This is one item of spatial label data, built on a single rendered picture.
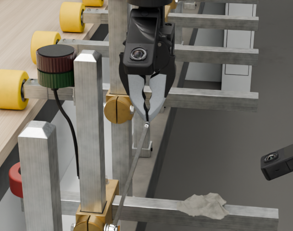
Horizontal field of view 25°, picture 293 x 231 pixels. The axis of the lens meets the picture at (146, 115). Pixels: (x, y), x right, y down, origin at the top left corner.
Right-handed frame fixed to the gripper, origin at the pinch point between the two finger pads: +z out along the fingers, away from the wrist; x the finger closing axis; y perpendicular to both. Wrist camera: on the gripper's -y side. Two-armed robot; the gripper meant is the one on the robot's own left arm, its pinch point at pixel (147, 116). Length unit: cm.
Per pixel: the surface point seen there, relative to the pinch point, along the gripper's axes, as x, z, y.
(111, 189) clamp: 6.0, 13.5, -1.7
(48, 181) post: 6.4, -7.3, -34.0
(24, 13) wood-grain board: 50, 11, 86
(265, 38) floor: -31, 100, 342
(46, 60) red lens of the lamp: 13.1, -12.7, -10.2
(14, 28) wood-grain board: 48, 11, 72
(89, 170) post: 7.9, 5.7, -9.0
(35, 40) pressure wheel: 33, 4, 44
